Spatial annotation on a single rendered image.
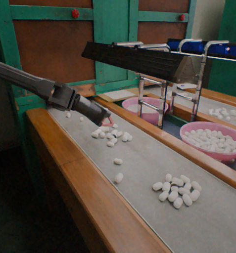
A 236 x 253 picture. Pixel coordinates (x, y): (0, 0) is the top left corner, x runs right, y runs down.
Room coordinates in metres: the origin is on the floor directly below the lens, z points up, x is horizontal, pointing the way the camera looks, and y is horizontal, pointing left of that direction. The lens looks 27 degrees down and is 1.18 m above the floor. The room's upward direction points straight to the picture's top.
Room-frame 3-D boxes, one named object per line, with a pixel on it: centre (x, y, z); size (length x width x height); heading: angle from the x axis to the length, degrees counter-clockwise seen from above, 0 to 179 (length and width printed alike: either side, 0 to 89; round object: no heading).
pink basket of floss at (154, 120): (1.09, -0.17, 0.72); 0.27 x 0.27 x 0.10
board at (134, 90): (1.28, -0.05, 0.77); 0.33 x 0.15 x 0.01; 122
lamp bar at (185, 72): (0.80, -0.03, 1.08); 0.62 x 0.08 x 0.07; 32
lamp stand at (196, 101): (1.05, -0.43, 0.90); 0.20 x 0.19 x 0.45; 32
